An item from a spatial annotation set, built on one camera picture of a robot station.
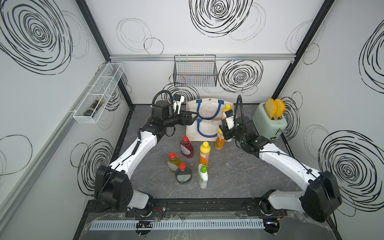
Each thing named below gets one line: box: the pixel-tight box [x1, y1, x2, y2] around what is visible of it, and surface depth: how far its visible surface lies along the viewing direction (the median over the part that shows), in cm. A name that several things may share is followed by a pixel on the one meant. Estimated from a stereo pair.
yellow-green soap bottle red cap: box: [167, 152, 181, 172], surface depth 77 cm
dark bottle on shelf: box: [83, 98, 104, 118], surface depth 68 cm
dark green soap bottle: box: [175, 162, 193, 185], surface depth 77 cm
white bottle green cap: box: [197, 163, 209, 189], surface depth 72 cm
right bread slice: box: [274, 98, 286, 119], surface depth 92 cm
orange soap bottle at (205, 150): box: [199, 141, 211, 166], surface depth 76 cm
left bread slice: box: [264, 98, 277, 120], surface depth 93 cm
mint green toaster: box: [252, 101, 288, 141], surface depth 93 cm
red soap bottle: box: [180, 136, 195, 159], surface depth 84 cm
